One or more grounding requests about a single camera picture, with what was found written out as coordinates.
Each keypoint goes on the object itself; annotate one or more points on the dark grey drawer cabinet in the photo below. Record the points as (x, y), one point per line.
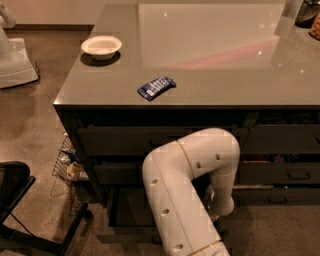
(237, 64)

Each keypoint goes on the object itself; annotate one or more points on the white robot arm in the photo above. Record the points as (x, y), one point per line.
(189, 184)

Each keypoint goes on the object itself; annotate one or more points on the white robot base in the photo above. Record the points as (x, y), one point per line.
(16, 65)

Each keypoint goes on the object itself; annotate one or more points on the wire basket with items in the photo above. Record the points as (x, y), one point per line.
(67, 177)

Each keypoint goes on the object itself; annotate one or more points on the brown textured jar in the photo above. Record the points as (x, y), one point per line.
(314, 31)

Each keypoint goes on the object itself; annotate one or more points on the white paper bowl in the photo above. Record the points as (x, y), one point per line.
(101, 47)

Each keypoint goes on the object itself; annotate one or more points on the blue snack packet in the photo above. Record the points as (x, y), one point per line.
(156, 87)

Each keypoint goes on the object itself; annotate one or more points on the dark container on counter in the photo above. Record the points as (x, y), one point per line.
(308, 11)

